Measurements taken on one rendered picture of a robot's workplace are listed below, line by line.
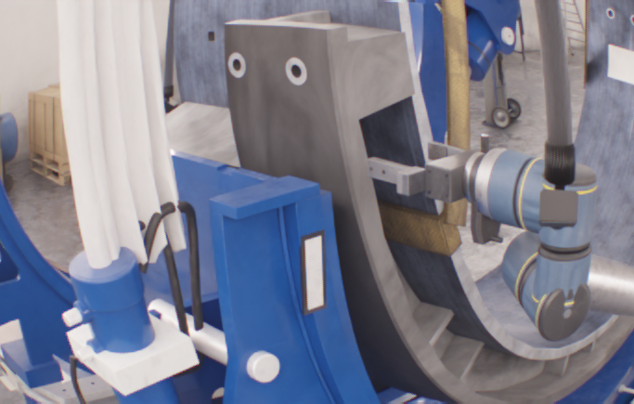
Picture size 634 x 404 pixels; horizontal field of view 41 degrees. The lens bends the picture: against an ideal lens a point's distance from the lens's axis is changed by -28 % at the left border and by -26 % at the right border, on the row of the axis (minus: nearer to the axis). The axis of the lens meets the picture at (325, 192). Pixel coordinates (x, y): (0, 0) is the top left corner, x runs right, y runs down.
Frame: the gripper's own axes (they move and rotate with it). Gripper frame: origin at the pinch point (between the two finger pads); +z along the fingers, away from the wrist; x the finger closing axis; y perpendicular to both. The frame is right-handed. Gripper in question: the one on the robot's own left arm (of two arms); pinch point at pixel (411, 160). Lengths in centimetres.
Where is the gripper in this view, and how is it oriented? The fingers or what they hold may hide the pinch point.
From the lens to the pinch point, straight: 163.8
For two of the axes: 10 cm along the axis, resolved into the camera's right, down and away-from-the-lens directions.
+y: -0.2, -9.6, -2.8
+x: -7.2, 2.1, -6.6
